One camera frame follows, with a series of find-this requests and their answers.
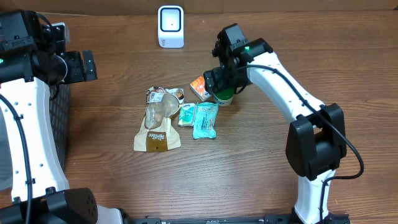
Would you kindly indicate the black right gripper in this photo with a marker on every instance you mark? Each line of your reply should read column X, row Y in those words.
column 219, row 74

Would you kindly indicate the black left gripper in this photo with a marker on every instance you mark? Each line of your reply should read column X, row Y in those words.
column 79, row 73

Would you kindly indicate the green lid jar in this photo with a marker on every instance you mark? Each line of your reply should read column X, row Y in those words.
column 224, row 98

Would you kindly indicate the orange tissue pack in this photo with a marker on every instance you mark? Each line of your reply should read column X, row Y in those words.
column 198, row 87

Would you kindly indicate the teal wet wipes pack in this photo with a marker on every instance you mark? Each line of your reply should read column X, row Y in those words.
column 204, row 123

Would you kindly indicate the green tissue pack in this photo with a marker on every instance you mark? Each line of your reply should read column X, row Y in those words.
column 187, row 114

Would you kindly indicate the brown white snack bag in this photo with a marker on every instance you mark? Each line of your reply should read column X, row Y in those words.
column 156, row 133

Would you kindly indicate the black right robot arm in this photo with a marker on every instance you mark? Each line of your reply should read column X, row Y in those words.
column 315, row 144

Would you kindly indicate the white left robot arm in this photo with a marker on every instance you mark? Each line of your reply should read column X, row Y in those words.
column 34, row 59

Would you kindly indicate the white barcode scanner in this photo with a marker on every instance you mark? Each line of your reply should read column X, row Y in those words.
column 171, row 27

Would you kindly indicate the grey plastic basket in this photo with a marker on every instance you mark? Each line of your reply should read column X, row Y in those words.
column 59, row 117

